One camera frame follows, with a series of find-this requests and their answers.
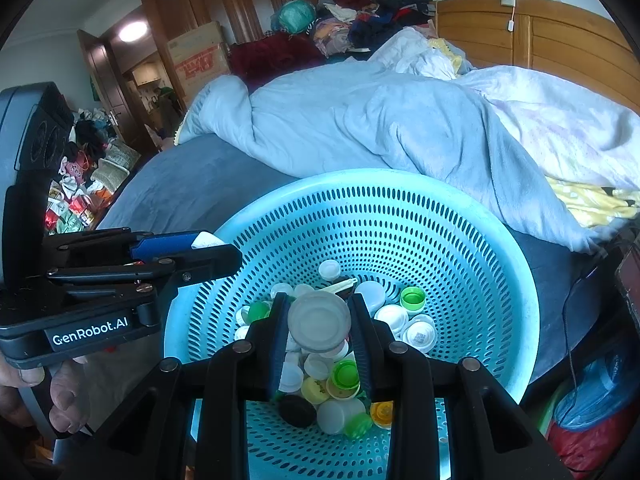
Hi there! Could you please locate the blue plastic bag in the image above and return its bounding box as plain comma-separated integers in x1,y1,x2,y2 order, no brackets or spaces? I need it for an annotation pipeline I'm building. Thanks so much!
552,355,640,433

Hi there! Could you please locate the light blue duvet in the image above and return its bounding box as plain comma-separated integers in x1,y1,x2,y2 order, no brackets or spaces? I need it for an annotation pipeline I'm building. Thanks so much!
176,27,640,253

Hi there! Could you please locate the wooden headboard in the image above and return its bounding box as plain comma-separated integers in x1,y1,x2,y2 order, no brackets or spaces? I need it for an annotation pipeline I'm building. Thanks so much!
435,0,640,116

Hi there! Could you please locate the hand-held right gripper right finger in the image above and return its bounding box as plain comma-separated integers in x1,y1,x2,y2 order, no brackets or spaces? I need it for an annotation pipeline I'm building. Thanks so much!
348,292,576,480

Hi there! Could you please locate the yellow printed cloth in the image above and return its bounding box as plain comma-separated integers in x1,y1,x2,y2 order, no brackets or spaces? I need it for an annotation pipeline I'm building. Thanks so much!
545,175,640,228

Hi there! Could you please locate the light blue perforated basket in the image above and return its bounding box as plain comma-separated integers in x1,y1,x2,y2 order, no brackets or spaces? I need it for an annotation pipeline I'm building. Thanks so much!
164,167,542,480

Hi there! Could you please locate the cardboard box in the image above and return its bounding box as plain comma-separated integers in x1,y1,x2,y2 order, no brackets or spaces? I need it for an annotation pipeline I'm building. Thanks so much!
165,21,232,103

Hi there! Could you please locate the translucent grey bottle cap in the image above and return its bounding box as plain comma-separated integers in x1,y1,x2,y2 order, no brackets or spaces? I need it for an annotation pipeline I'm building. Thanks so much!
287,292,352,354

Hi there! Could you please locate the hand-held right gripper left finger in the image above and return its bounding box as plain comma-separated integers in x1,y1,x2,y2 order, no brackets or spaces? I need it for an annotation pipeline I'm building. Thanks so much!
57,292,292,480

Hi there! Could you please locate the round ceiling lamp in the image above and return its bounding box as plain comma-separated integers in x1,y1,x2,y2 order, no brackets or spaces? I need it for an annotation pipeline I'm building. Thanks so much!
117,19,150,42

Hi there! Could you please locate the red plastic bag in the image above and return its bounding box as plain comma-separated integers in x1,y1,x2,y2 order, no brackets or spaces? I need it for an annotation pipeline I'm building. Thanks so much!
547,410,633,476

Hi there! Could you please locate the grey-blue bed sheet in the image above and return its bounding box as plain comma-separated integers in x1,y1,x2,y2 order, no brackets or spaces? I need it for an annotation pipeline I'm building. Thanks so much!
95,132,608,396

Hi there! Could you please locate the teal bundle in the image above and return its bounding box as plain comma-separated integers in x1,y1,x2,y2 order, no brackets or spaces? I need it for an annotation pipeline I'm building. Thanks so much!
271,0,317,35

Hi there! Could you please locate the dark red blanket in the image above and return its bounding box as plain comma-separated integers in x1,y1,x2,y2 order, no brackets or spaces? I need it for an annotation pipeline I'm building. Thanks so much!
229,32,326,92

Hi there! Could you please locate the dark wooden door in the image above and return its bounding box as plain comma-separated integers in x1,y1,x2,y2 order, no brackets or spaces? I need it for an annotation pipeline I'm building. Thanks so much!
76,29,132,148

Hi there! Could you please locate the pile of mixed bottle caps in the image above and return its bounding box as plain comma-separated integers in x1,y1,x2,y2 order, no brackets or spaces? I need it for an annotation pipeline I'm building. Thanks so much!
235,259,438,441

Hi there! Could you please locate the cluttered side table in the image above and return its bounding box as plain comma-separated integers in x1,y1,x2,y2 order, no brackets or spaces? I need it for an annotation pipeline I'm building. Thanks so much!
45,107,141,236

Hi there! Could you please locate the person's left hand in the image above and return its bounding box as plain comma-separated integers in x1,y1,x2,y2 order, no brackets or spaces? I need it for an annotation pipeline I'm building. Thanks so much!
0,350,94,434

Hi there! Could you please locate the dark brown nightstand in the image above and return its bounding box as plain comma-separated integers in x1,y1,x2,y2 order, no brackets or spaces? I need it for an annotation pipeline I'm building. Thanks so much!
615,245,640,341

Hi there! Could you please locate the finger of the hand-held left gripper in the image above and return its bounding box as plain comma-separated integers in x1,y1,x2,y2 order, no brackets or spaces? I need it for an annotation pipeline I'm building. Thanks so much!
41,227,203,275
46,242,244,328

